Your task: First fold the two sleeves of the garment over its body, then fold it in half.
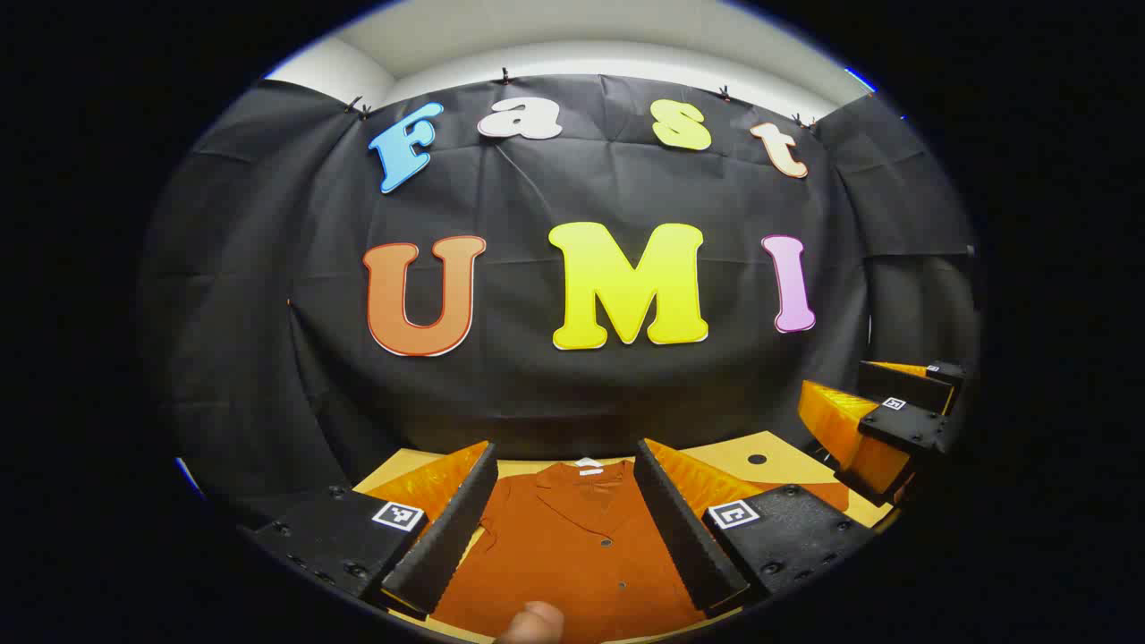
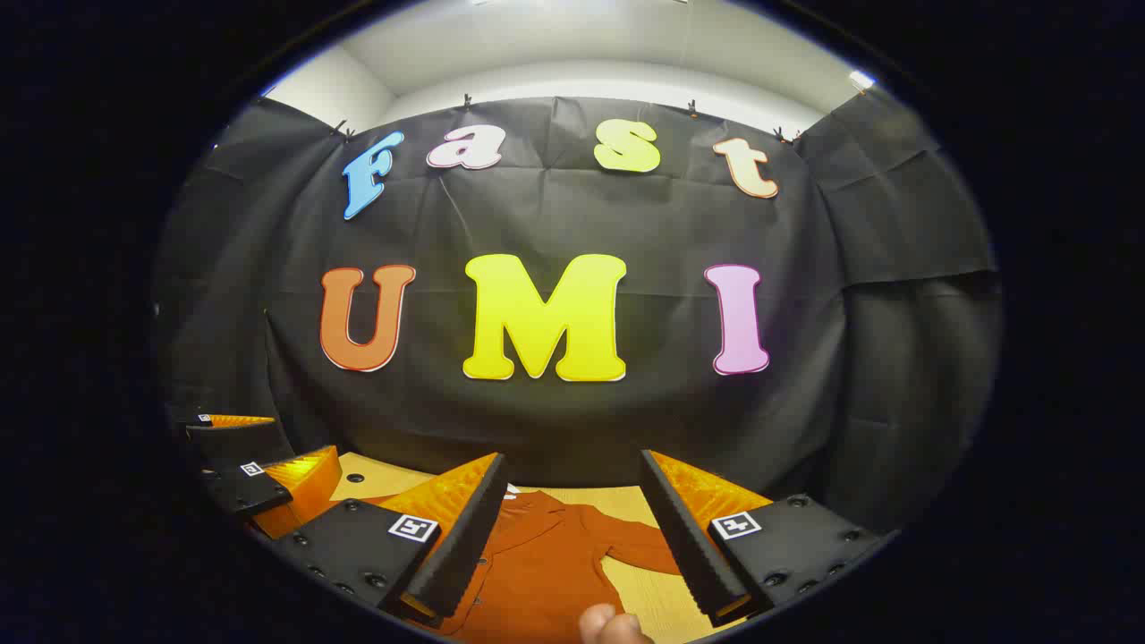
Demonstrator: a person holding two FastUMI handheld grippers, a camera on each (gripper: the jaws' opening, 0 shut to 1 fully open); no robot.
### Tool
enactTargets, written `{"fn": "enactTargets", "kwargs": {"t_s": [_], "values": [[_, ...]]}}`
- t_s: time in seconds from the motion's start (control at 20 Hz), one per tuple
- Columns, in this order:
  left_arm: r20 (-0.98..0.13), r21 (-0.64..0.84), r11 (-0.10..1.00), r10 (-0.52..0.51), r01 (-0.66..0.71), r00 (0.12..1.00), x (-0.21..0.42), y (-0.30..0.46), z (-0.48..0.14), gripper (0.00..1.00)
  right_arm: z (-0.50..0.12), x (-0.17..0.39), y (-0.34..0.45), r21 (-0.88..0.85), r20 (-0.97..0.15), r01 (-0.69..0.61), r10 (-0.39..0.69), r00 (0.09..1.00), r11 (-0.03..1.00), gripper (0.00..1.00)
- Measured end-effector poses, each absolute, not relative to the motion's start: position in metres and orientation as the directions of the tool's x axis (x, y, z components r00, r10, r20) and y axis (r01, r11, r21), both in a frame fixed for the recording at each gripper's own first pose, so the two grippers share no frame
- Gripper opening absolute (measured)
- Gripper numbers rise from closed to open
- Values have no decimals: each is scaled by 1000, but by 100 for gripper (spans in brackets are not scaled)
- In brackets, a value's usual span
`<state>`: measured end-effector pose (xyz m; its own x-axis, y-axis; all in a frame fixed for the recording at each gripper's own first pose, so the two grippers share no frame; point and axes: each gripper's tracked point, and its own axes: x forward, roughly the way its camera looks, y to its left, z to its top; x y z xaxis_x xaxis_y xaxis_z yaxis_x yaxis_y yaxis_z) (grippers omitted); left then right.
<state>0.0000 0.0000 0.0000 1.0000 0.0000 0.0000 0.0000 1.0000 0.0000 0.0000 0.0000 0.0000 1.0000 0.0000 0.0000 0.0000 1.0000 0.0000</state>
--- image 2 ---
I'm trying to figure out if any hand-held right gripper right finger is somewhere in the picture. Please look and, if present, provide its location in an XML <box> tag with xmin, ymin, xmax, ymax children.
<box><xmin>638</xmin><ymin>449</ymin><xmax>895</xmax><ymax>628</ymax></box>

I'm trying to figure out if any black backdrop cloth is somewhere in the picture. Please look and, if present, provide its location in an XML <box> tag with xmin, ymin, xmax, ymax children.
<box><xmin>152</xmin><ymin>89</ymin><xmax>1005</xmax><ymax>538</ymax></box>

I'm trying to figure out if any orange button shirt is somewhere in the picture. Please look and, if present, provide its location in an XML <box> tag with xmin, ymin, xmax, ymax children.
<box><xmin>429</xmin><ymin>489</ymin><xmax>691</xmax><ymax>641</ymax></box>

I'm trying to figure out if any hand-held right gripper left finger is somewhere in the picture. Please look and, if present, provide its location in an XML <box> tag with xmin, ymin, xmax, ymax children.
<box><xmin>268</xmin><ymin>452</ymin><xmax>511</xmax><ymax>627</ymax></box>

